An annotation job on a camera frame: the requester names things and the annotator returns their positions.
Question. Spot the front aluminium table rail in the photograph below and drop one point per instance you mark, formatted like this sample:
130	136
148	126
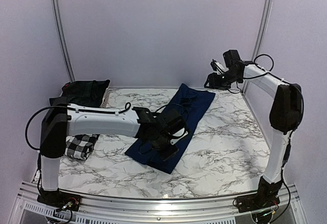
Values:
106	209

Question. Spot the left aluminium frame post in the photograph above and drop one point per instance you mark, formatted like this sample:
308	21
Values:
62	40

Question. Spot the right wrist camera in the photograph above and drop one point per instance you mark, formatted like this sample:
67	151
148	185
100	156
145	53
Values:
217	67

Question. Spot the right aluminium frame post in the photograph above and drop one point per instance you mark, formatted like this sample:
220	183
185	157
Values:
262	28

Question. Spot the navy blue t-shirt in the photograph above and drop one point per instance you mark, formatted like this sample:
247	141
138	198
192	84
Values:
192	104

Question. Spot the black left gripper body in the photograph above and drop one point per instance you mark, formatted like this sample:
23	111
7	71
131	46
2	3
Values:
158	144

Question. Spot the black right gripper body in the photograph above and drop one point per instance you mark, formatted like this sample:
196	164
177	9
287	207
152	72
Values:
225	82

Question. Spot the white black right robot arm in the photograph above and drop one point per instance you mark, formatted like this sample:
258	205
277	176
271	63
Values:
285	116

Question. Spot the aluminium frame post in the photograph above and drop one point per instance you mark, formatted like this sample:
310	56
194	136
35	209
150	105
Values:
62	40
262	28

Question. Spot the pink perforated laundry basket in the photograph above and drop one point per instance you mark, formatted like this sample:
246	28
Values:
105	98

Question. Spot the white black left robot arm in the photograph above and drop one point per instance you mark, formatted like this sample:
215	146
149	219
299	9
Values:
62	120

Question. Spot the black white plaid shirt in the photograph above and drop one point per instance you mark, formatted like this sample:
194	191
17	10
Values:
80	146

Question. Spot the dark blue green clothes pile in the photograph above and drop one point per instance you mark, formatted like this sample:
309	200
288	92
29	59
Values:
85	93

